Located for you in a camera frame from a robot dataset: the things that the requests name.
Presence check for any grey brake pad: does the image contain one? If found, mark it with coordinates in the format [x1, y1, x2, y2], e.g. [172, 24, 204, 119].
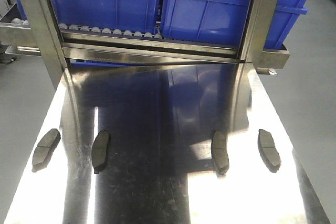
[31, 129, 61, 173]
[257, 129, 281, 173]
[211, 131, 229, 175]
[91, 130, 111, 174]

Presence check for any white roller conveyor track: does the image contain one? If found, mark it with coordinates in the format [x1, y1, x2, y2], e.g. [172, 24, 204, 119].
[10, 18, 163, 39]

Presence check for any steel work table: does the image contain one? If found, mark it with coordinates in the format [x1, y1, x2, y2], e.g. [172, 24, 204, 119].
[4, 63, 329, 223]

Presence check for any right blue plastic crate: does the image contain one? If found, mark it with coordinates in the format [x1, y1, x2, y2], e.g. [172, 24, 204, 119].
[161, 0, 308, 49]

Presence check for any blue plastic crate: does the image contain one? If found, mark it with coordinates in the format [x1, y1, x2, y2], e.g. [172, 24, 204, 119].
[52, 0, 161, 34]
[161, 0, 308, 49]

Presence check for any left blue plastic crate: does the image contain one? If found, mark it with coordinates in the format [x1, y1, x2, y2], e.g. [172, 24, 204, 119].
[52, 0, 161, 34]

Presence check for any stainless steel rack frame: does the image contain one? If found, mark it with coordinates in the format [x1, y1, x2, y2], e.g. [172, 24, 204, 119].
[1, 0, 290, 86]

